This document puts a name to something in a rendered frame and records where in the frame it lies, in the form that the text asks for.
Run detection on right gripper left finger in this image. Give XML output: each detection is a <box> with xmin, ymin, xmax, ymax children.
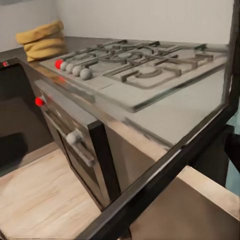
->
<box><xmin>0</xmin><ymin>133</ymin><xmax>26</xmax><ymax>193</ymax></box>

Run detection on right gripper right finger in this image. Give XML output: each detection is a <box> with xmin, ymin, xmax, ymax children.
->
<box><xmin>224</xmin><ymin>133</ymin><xmax>240</xmax><ymax>173</ymax></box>

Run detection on microwave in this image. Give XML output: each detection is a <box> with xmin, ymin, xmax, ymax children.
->
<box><xmin>0</xmin><ymin>0</ymin><xmax>240</xmax><ymax>240</ymax></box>

